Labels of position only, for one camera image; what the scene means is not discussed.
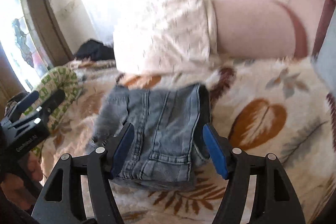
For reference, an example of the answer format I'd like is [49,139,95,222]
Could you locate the grey denim jeans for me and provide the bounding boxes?
[85,83,210,191]

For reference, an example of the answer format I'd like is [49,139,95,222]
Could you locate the person left hand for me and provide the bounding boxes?
[1,152,43,210]

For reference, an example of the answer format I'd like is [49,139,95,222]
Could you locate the dark camouflage cloth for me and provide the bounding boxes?
[5,92,29,115]

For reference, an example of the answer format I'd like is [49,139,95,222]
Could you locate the green white patterned quilt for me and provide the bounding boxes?
[23,65,81,156]

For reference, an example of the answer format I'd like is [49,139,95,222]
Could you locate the stained glass window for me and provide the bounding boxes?
[1,0,52,91]

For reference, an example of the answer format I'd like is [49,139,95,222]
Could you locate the leaf pattern bed blanket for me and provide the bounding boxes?
[40,58,335,223]

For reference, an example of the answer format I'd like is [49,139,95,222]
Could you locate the black garment on bed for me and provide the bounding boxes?
[73,39,115,61]

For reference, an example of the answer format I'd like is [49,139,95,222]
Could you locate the light blue quilted pillow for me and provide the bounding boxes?
[314,27,336,96]

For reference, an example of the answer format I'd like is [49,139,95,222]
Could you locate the pink bolster cushion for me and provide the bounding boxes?
[212,0,308,59]

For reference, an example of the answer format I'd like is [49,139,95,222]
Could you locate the white patterned pillow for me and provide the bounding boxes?
[113,0,220,75]

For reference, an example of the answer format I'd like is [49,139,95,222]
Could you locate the pink maroon headboard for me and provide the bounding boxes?
[288,0,335,56]

